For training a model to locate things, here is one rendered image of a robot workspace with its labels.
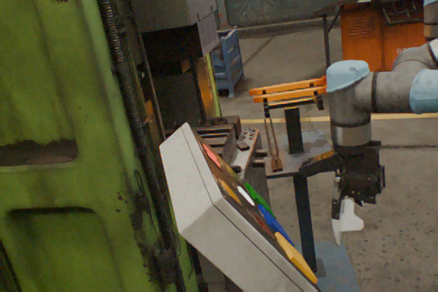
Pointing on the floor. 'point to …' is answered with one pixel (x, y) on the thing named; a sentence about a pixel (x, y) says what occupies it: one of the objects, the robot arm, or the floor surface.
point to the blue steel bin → (227, 60)
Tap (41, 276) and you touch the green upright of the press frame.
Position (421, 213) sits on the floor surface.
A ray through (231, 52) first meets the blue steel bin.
